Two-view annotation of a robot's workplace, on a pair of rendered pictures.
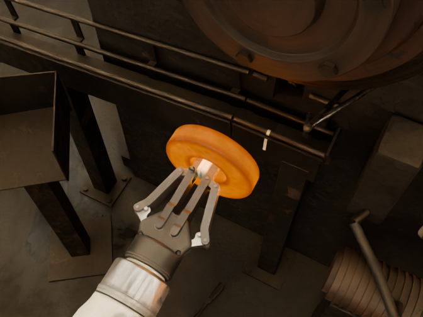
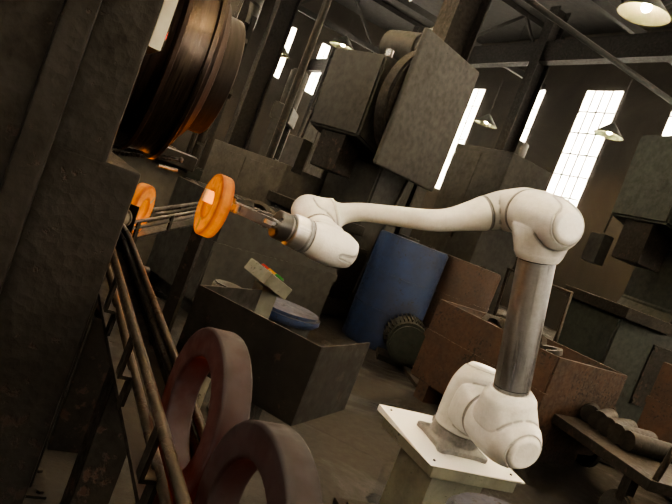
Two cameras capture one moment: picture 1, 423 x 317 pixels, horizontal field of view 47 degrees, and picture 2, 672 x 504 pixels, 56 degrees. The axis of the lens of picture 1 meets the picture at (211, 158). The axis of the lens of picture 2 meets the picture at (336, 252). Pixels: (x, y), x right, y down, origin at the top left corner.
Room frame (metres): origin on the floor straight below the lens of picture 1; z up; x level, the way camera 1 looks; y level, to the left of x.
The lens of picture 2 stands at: (1.50, 1.10, 0.94)
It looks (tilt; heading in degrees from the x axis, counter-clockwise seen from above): 4 degrees down; 213
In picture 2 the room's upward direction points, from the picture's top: 21 degrees clockwise
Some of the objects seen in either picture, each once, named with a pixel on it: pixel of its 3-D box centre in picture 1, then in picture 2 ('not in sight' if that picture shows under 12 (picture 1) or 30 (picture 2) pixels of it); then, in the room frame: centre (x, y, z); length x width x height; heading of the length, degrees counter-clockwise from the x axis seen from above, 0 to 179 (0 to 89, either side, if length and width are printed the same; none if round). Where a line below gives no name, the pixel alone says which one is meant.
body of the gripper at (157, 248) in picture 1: (161, 242); (272, 222); (0.27, 0.07, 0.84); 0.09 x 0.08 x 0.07; 153
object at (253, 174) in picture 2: not in sight; (246, 213); (-2.93, -2.93, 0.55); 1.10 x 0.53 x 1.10; 83
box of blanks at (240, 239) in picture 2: not in sight; (241, 254); (-1.69, -1.71, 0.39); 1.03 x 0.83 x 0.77; 168
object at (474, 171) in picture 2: not in sight; (466, 247); (-4.66, -1.48, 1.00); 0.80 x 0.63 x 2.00; 68
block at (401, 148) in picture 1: (386, 172); not in sight; (0.48, -0.34, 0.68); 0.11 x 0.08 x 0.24; 153
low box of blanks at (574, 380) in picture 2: not in sight; (511, 380); (-2.34, 0.08, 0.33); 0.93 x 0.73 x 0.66; 70
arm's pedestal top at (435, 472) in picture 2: not in sight; (446, 452); (-0.44, 0.49, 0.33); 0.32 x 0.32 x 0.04; 58
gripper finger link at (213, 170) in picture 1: (216, 177); not in sight; (0.37, -0.01, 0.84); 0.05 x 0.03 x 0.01; 152
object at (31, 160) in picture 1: (41, 197); (218, 494); (0.59, 0.44, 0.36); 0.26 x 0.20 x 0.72; 98
